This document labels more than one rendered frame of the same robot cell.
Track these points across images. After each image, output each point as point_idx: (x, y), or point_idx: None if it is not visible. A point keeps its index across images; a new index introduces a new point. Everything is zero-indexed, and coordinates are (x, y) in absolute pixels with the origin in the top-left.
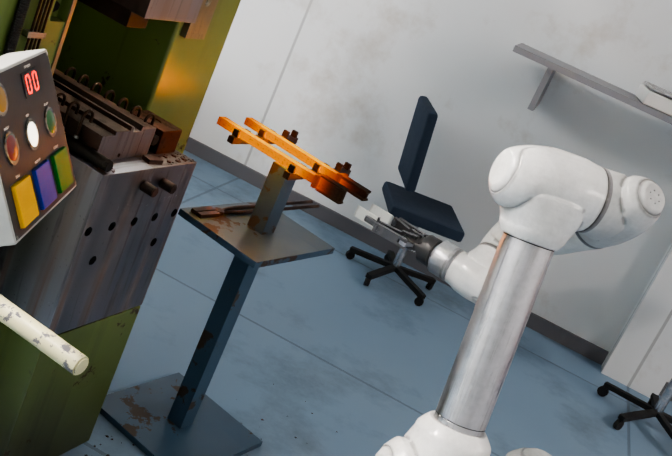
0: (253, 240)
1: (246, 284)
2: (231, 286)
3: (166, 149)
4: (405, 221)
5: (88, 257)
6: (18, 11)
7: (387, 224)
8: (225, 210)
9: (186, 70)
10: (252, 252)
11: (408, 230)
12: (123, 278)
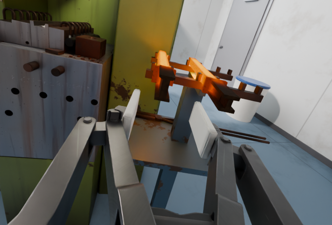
0: (152, 140)
1: (168, 177)
2: (159, 174)
3: (87, 54)
4: (252, 160)
5: (1, 109)
6: None
7: (121, 137)
8: (163, 119)
9: (144, 21)
10: (130, 147)
11: (213, 199)
12: (59, 137)
